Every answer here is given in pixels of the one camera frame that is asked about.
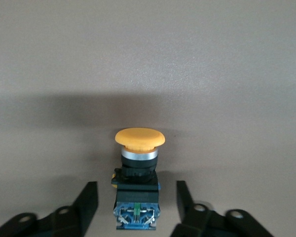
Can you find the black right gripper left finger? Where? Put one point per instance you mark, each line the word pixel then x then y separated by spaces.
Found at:
pixel 71 219

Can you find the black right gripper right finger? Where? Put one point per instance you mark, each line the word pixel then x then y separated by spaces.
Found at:
pixel 199 222

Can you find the yellow mushroom push button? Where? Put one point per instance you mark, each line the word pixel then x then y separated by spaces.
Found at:
pixel 138 197

